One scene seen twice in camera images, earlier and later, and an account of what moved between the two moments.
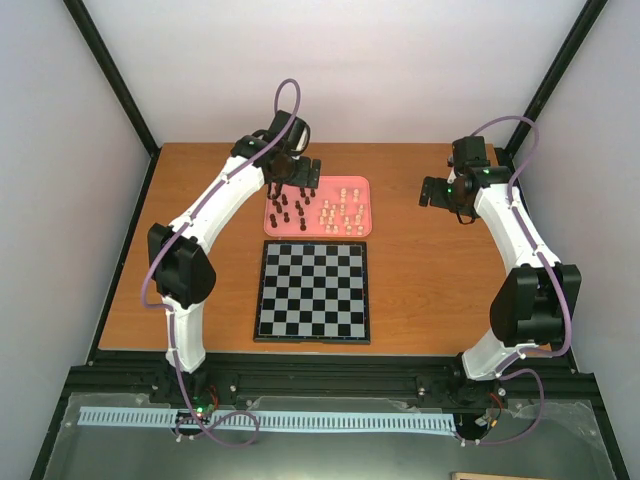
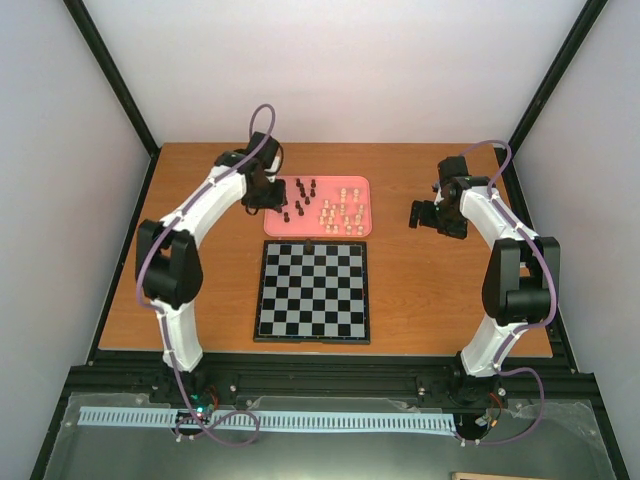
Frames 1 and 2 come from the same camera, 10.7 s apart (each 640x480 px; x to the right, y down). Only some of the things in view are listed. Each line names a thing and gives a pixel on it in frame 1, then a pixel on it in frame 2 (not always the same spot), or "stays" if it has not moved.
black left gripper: (301, 180) → (276, 204)
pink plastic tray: (341, 206) stays
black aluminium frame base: (541, 418) stays
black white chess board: (313, 292) stays
